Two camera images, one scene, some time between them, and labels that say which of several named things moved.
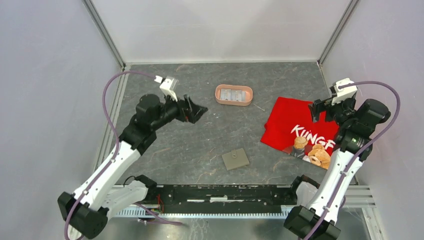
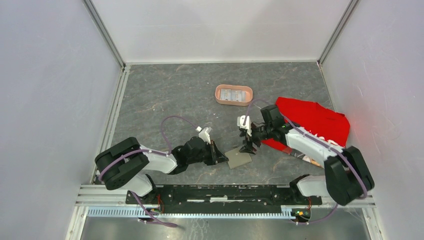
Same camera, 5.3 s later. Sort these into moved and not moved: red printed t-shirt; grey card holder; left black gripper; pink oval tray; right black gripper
Moved: right black gripper; left black gripper
Not moved: red printed t-shirt; grey card holder; pink oval tray
